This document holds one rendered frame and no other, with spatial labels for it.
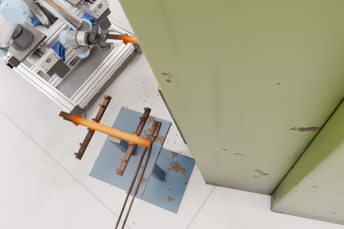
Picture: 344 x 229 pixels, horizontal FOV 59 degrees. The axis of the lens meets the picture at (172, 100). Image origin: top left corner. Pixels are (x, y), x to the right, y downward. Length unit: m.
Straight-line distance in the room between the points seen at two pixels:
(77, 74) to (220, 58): 2.07
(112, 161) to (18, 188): 1.29
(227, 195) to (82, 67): 1.52
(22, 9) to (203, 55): 1.09
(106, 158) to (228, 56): 1.12
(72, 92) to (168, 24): 2.03
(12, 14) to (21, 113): 1.53
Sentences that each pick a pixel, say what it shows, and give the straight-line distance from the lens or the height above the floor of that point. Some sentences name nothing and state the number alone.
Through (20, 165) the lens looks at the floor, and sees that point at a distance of 2.80.
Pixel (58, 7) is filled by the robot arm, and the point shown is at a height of 1.10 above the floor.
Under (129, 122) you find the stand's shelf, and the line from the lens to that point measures 1.63.
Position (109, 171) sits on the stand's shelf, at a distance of 1.59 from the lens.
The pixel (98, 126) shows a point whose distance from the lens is 1.37.
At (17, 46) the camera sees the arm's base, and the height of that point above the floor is 0.85.
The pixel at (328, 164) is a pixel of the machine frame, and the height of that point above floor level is 1.33.
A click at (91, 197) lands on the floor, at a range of 2.42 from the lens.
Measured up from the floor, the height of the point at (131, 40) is 1.01.
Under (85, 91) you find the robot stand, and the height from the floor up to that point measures 0.23.
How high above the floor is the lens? 2.18
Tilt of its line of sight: 63 degrees down
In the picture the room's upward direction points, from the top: 24 degrees counter-clockwise
